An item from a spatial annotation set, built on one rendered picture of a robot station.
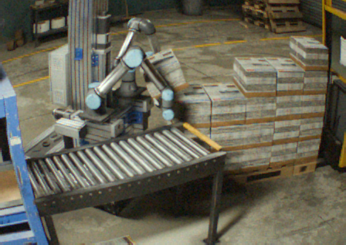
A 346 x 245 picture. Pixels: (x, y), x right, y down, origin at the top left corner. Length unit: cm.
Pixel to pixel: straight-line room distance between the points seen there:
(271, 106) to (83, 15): 174
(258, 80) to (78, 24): 152
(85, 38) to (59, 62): 34
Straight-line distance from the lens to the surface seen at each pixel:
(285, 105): 400
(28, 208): 236
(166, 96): 336
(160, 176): 284
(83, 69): 371
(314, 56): 399
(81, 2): 359
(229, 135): 391
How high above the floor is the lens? 225
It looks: 24 degrees down
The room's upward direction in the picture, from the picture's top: straight up
